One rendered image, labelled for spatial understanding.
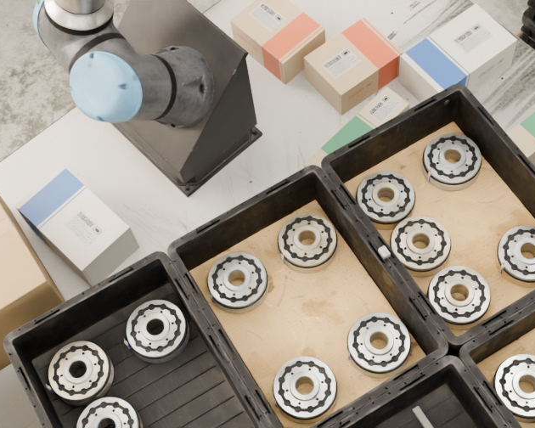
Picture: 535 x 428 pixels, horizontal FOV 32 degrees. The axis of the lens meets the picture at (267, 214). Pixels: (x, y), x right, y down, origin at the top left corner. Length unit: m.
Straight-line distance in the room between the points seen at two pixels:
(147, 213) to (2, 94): 1.23
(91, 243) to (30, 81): 1.31
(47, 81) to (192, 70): 1.34
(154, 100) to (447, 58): 0.61
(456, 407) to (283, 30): 0.86
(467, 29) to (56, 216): 0.89
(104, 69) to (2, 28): 1.60
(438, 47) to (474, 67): 0.08
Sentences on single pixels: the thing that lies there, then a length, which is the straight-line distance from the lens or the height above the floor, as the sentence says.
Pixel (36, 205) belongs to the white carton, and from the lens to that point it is 1.84.
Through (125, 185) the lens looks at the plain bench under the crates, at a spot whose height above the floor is 0.70.
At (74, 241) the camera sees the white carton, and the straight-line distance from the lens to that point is 1.78.
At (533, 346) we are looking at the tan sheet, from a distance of 1.62.
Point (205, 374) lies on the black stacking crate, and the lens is 1.59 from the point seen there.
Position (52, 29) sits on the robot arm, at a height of 1.09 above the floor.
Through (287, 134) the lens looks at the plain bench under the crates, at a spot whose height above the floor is 0.70.
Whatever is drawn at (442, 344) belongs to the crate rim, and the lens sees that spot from 1.49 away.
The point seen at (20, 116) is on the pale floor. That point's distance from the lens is 2.95.
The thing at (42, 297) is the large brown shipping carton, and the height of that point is 0.86.
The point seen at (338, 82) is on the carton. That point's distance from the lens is 1.89.
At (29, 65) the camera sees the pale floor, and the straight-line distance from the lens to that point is 3.05.
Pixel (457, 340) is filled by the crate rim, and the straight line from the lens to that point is 1.50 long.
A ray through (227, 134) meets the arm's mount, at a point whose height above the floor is 0.79.
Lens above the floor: 2.33
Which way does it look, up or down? 63 degrees down
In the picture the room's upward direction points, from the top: 11 degrees counter-clockwise
